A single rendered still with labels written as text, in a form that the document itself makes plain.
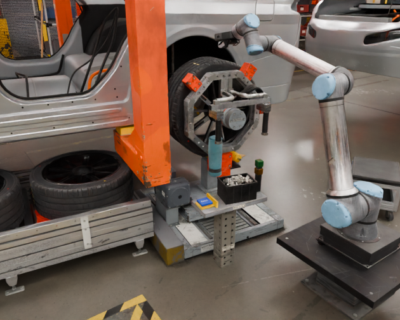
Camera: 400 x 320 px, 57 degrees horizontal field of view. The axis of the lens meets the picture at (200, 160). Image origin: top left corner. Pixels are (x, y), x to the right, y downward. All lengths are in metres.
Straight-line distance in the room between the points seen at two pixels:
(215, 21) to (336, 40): 2.36
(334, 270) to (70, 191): 1.52
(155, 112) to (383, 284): 1.42
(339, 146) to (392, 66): 2.79
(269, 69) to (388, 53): 1.80
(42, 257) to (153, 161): 0.84
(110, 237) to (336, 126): 1.45
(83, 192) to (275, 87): 1.72
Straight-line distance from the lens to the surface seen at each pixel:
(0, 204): 2.38
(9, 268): 2.37
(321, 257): 2.10
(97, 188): 2.33
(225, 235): 2.28
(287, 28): 3.11
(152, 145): 2.11
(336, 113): 1.84
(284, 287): 2.33
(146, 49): 1.98
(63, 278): 2.48
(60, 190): 2.35
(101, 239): 2.37
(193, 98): 2.34
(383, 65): 4.58
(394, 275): 2.12
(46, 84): 3.26
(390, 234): 2.25
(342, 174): 1.88
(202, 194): 2.73
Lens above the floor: 1.54
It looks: 23 degrees down
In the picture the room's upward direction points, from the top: straight up
